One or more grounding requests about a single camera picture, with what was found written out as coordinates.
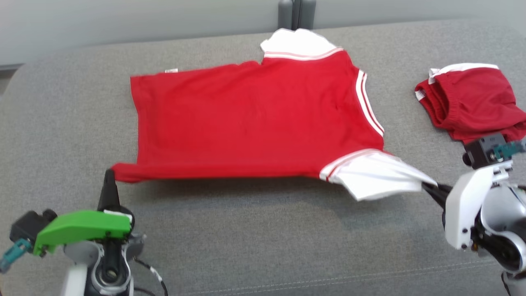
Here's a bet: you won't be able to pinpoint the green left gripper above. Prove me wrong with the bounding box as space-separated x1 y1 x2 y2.
33 169 133 257

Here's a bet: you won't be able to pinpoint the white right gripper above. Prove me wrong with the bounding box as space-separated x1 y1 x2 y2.
422 162 514 250

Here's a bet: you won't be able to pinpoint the red shorts with white stripe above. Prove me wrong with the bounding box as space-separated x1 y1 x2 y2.
414 62 526 145

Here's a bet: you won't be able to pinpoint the red jersey with white sleeves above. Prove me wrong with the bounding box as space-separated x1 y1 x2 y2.
111 28 438 202

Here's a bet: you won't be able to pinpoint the right camera cable teal plug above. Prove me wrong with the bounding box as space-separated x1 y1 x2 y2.
493 139 526 162

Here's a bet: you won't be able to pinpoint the camera cable teal plug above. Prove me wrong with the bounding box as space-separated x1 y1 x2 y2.
0 238 33 274
493 139 526 162

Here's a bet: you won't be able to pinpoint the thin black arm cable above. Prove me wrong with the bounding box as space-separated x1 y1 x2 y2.
131 257 169 296

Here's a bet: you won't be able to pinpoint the left camera cable teal plug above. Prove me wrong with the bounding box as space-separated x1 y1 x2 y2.
0 238 33 274

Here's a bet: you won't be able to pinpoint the grey double partition post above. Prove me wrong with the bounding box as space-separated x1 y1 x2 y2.
278 0 317 30

